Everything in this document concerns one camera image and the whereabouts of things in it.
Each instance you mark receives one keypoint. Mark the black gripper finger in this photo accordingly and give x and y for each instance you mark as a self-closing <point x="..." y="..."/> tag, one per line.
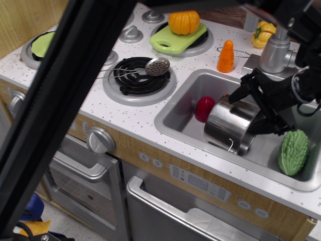
<point x="262" y="127"/>
<point x="240" y="93"/>

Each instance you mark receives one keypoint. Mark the black front stove burner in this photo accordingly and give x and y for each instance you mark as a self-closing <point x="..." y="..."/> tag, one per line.
<point x="124" y="84"/>

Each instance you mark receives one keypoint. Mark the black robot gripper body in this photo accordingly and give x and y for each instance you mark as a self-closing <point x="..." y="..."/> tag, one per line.
<point x="275" y="98"/>

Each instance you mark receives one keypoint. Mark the grey toy dishwasher door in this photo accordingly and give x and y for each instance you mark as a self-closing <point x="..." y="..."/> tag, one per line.
<point x="160" y="211"/>

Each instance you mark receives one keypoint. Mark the orange toy carrot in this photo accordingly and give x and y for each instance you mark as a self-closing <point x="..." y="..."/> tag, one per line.
<point x="226" y="59"/>

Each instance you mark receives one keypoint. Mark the grey stovetop knob back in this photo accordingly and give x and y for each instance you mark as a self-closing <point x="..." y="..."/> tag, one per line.
<point x="152" y="17"/>

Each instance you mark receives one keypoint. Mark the green toy cutting board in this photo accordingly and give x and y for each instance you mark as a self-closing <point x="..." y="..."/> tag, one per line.
<point x="166" y="41"/>

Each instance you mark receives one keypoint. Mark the grey stovetop knob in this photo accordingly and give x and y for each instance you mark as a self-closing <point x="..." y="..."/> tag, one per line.
<point x="131" y="35"/>
<point x="152" y="17"/>
<point x="111" y="59"/>

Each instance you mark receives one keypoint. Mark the black stove burner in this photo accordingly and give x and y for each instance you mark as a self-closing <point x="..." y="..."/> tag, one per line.
<point x="124" y="84"/>
<point x="26" y="56"/>

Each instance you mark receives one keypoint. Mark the black left stove burner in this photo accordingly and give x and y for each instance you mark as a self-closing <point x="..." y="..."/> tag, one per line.
<point x="26" y="56"/>

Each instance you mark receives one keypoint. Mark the silver oven dial left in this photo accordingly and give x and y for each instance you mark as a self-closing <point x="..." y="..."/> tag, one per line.
<point x="16" y="102"/>

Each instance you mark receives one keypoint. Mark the silver oven dial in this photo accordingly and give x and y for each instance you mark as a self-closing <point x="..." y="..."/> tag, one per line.
<point x="99" y="141"/>
<point x="16" y="102"/>

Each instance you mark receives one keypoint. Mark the red toy pepper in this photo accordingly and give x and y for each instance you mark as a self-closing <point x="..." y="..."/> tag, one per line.
<point x="203" y="108"/>

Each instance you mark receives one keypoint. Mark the green toy plate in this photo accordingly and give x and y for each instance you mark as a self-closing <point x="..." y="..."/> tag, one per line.
<point x="40" y="45"/>

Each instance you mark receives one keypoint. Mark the orange toy pumpkin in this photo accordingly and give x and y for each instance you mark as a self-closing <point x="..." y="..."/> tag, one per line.
<point x="185" y="22"/>

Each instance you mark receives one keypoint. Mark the grey toy oven door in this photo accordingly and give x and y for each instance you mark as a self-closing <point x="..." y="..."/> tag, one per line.
<point x="88" y="186"/>

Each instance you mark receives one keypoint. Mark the grey toy sink basin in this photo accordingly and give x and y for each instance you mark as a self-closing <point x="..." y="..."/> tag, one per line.
<point x="177" y="120"/>

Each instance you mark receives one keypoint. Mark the green toy bitter gourd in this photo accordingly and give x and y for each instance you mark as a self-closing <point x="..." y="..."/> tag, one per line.
<point x="293" y="152"/>

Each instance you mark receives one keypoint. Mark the metal slotted spoon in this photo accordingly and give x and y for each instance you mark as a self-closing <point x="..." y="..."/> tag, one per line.
<point x="154" y="67"/>

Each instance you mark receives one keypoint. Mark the blue clamp tool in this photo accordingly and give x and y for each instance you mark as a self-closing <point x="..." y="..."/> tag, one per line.
<point x="34" y="209"/>

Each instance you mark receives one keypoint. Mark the stainless steel pot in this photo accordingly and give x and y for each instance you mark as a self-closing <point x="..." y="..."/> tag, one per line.
<point x="228" y="125"/>

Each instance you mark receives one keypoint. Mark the silver toy faucet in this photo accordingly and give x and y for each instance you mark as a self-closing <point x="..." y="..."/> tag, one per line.
<point x="277" y="61"/>

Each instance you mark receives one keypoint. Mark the grey stovetop knob upper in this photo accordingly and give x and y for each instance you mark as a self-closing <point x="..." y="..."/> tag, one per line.
<point x="131" y="35"/>

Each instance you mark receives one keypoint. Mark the black camera frame bar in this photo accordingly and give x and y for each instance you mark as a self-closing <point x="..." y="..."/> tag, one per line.
<point x="83" y="40"/>

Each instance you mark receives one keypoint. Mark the black back right burner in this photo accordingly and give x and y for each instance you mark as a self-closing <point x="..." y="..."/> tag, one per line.
<point x="203" y="44"/>

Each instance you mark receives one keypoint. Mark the silver oven dial right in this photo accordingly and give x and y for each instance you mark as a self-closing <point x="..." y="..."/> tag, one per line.
<point x="99" y="141"/>

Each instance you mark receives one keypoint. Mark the yellow toy bell pepper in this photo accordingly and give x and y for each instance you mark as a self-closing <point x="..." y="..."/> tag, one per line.
<point x="262" y="34"/>

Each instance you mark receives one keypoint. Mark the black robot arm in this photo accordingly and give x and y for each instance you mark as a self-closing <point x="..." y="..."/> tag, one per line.
<point x="299" y="18"/>

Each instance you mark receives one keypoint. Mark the grey stovetop knob middle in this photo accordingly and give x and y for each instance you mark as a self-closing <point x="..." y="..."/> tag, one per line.
<point x="111" y="59"/>

